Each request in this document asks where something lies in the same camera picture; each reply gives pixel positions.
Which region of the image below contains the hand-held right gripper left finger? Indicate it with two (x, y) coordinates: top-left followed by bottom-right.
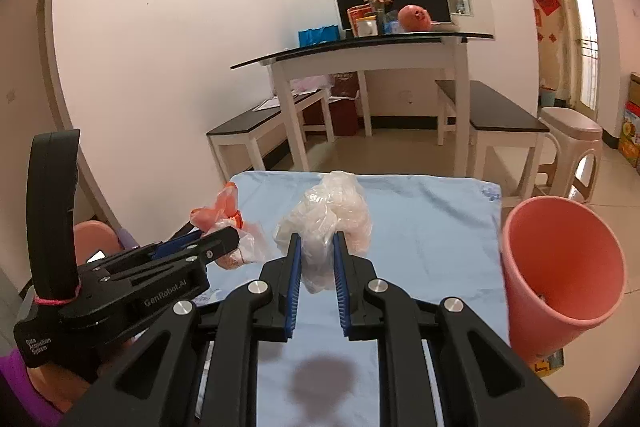
(60, 232), (303, 427)

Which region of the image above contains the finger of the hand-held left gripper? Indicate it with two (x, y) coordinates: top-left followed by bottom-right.
(170, 219), (205, 242)
(145, 227), (240, 266)

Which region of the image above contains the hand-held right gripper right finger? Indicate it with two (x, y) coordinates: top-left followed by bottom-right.
(332, 230), (576, 427)

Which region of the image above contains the orange and white plastic bag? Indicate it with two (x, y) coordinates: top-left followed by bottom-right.
(189, 182), (271, 270)

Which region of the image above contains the clear plastic bag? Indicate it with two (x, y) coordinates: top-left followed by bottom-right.
(274, 170), (373, 295)

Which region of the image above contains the pink plastic bucket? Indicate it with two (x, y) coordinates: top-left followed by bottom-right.
(500, 196), (627, 365)

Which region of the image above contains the person's left hand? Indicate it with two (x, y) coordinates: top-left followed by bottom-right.
(27, 336), (139, 414)

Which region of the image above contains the pink plastic stool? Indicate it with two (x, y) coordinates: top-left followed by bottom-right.
(72, 221), (123, 268)

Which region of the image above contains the light blue tablecloth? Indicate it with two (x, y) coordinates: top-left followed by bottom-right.
(197, 171), (513, 427)

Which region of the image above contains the black-topped white bench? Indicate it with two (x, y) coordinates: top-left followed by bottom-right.
(435, 79), (551, 198)
(206, 89), (335, 182)

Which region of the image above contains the white table with glass top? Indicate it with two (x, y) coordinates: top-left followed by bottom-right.
(230, 32), (496, 172)

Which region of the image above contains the orange snack canister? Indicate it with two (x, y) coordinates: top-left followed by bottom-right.
(347, 6), (378, 38)

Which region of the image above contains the red pomegranate ornament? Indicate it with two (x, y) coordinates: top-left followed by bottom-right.
(397, 4), (433, 32)

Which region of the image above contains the beige plastic stool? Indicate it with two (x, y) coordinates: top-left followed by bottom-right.
(530, 107), (604, 205)

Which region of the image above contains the colourful cardboard box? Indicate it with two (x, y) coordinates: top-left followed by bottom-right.
(617, 102), (640, 168)

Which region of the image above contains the glass balcony door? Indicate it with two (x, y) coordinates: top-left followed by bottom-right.
(570, 0), (601, 112)

